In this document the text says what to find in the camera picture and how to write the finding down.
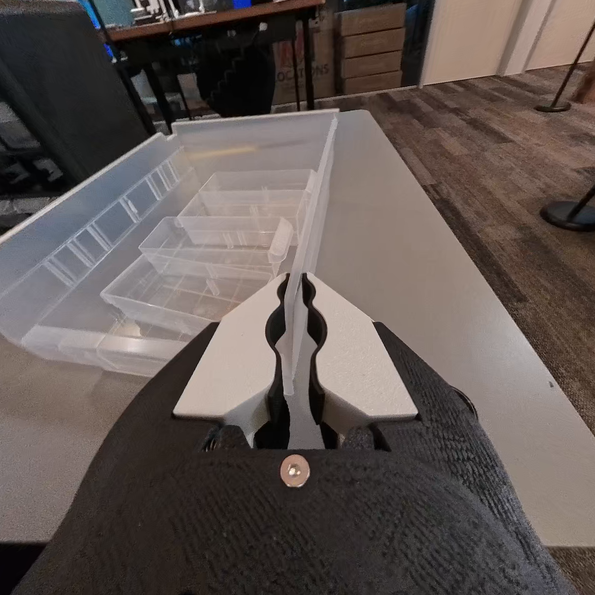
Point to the white door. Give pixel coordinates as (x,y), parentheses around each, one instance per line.
(465,37)
(567,28)

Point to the cardboard box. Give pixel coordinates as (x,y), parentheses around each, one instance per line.
(320,55)

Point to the black flat panel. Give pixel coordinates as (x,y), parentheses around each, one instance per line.
(69,69)

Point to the whiteboard sign stand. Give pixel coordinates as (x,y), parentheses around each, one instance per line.
(553,108)

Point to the large clear plastic bin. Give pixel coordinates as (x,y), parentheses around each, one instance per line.
(260,135)

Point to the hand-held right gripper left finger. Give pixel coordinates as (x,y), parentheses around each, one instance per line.
(223,372)

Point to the stack of cardboard boxes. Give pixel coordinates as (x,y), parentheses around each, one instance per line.
(372,55)

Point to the wooden edged desk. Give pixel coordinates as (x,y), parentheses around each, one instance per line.
(209,21)

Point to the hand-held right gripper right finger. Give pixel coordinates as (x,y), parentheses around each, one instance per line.
(367,372)

